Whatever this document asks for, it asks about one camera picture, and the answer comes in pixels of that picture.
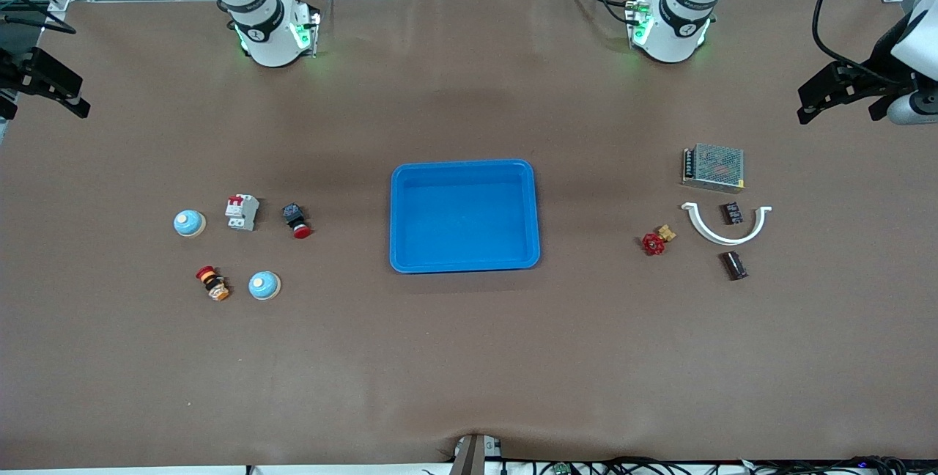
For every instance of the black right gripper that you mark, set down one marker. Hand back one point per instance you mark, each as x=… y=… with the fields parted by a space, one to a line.
x=16 y=72

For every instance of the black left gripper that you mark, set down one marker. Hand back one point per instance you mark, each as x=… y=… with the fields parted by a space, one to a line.
x=879 y=64

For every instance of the small black terminal block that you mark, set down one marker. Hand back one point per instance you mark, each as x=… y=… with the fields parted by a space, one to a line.
x=732 y=212

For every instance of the blue call bell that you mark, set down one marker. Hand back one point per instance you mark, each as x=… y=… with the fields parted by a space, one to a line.
x=189 y=223
x=264 y=285

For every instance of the large dark electrolytic capacitor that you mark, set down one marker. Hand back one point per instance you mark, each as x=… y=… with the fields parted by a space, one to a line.
x=734 y=266

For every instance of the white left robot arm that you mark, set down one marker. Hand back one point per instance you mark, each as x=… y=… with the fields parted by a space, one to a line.
x=674 y=28

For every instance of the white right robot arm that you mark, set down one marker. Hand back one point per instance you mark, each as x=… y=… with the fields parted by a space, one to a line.
x=267 y=35

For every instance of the blue plastic tray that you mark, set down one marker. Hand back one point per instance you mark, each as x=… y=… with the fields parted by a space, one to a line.
x=462 y=218

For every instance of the metal mesh power supply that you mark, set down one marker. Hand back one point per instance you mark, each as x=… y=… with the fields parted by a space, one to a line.
x=714 y=166

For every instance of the white curved plastic clamp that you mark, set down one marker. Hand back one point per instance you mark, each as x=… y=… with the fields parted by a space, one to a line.
x=725 y=239

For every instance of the red yellow emergency stop button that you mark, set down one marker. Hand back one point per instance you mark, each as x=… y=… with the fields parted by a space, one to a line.
x=212 y=283

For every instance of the black red mushroom push button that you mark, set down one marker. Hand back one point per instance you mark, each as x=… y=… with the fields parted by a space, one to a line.
x=296 y=220

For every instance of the brown table mat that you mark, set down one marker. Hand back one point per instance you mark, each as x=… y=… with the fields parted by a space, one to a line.
x=469 y=350

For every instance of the white circuit breaker red switch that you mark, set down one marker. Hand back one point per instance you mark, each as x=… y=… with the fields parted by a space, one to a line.
x=242 y=212

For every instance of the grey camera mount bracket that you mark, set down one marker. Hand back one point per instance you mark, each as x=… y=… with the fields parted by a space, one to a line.
x=475 y=457

